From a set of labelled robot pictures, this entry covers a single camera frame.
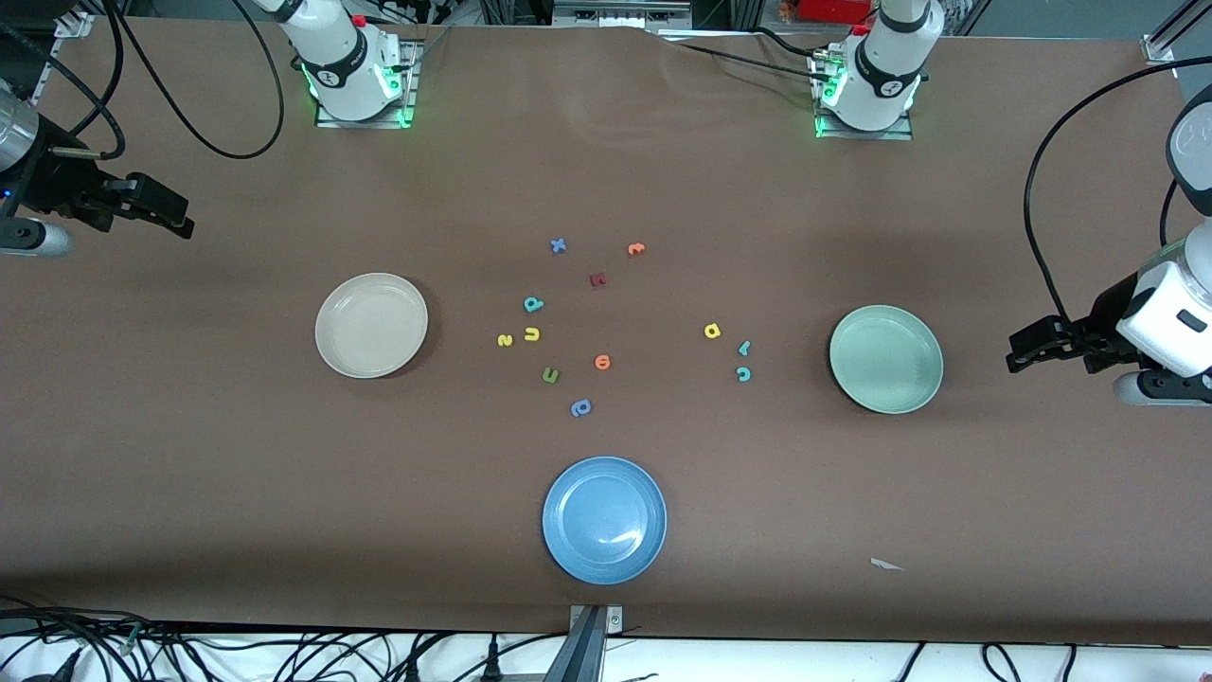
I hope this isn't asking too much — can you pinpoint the green plate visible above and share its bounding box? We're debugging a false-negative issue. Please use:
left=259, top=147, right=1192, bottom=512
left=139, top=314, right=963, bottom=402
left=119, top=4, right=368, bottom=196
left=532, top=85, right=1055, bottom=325
left=829, top=304, right=945, bottom=415

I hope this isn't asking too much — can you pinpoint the beige brown plate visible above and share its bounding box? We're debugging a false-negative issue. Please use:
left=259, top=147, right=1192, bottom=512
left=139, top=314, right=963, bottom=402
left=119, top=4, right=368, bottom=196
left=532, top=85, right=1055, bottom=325
left=314, top=273, right=429, bottom=380

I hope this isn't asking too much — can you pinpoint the brown paper table cover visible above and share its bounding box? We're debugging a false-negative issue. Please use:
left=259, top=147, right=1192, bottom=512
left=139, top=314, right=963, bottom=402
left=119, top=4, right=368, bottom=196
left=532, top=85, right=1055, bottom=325
left=0, top=14, right=1212, bottom=647

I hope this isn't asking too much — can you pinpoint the red box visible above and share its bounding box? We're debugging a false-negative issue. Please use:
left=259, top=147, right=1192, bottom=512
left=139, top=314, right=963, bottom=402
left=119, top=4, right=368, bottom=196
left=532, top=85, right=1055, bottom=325
left=795, top=0, right=874, bottom=25

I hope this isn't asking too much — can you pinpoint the blue plate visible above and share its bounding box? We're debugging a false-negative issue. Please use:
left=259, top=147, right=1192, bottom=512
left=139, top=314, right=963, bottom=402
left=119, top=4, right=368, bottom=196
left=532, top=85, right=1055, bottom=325
left=542, top=457, right=668, bottom=585

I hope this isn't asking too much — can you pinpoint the grey metal box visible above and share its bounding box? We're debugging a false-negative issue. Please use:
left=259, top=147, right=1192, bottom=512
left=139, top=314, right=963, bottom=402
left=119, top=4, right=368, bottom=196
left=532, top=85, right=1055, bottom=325
left=552, top=0, right=694, bottom=29

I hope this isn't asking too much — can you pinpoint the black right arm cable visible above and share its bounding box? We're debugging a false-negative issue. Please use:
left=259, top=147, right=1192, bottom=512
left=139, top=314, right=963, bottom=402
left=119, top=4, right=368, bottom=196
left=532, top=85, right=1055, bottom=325
left=102, top=0, right=286, bottom=160

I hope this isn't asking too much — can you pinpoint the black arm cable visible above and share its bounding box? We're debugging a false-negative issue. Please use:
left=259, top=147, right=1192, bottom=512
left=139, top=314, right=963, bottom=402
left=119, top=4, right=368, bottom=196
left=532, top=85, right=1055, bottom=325
left=102, top=0, right=286, bottom=160
left=1025, top=57, right=1212, bottom=328

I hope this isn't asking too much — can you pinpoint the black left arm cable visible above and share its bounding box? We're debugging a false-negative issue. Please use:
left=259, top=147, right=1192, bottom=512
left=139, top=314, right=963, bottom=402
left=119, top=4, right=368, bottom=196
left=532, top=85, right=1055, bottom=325
left=1025, top=57, right=1212, bottom=328

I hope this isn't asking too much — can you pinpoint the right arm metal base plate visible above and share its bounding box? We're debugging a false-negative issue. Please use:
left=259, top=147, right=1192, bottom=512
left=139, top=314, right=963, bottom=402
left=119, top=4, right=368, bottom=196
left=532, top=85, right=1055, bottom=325
left=315, top=38, right=418, bottom=129

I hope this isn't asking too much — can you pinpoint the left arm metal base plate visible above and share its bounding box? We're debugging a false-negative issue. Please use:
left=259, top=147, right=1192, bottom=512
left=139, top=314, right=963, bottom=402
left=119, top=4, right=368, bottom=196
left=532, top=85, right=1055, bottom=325
left=812, top=52, right=915, bottom=141

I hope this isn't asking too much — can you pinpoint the black cable on table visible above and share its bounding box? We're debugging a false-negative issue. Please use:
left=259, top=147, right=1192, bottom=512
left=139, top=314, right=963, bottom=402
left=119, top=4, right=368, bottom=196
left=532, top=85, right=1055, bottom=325
left=663, top=27, right=844, bottom=84

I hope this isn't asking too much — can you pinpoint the thick black cable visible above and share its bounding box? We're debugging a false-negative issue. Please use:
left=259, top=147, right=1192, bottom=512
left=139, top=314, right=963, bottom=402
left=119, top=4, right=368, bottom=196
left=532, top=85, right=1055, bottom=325
left=0, top=606, right=143, bottom=682

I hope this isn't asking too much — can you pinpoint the grey metal camera mount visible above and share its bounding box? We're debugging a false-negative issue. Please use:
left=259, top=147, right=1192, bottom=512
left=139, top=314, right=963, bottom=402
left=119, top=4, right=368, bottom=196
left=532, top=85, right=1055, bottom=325
left=544, top=604, right=624, bottom=682

